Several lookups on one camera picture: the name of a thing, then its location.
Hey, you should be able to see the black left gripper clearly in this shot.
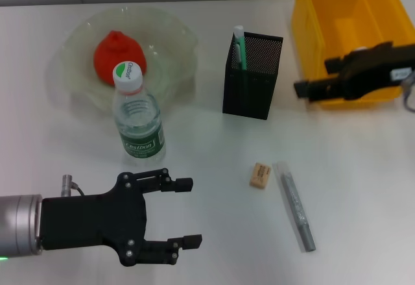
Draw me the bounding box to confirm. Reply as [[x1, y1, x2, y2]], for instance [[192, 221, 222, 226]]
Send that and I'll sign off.
[[41, 167, 204, 268]]

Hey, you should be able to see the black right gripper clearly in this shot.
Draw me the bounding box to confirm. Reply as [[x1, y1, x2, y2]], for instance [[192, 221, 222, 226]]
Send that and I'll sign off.
[[294, 41, 415, 103]]

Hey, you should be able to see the mint green utility knife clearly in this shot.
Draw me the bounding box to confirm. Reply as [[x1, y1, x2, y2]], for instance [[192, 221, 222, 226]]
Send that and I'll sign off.
[[233, 25, 248, 71]]

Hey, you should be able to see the clear water bottle green label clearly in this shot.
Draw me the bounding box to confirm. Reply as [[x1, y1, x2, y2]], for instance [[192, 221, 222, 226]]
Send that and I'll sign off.
[[112, 60, 167, 166]]

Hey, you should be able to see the beige eraser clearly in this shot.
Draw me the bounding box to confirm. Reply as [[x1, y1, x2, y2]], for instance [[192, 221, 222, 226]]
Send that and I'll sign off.
[[249, 162, 272, 188]]

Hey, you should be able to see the grey pen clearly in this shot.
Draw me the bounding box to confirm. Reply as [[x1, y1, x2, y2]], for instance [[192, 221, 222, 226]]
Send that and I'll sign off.
[[275, 161, 317, 253]]

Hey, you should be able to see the orange fruit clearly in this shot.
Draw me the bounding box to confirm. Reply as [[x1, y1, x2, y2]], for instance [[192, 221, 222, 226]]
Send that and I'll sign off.
[[93, 31, 147, 87]]

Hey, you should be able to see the black mesh pen holder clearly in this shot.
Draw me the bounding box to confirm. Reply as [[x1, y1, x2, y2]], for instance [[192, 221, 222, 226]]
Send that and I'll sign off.
[[222, 31, 284, 121]]

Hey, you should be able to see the green glass fruit plate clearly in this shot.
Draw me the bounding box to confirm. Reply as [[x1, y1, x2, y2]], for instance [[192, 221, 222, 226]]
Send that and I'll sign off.
[[48, 7, 199, 110]]

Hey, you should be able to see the yellow plastic bin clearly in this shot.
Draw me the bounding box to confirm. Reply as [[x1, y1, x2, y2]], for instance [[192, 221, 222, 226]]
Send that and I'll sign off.
[[291, 0, 415, 110]]

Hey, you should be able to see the right arm cable with connector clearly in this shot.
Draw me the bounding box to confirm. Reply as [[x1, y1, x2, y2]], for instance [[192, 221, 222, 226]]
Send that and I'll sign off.
[[401, 70, 415, 114]]

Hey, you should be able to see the arm cable with connector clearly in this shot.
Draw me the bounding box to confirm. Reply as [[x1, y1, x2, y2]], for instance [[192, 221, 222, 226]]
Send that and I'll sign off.
[[401, 70, 415, 114], [61, 174, 85, 198]]

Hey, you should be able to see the left arm cable with connector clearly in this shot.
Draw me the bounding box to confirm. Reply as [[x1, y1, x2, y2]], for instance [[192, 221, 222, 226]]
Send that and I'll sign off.
[[61, 174, 85, 198]]

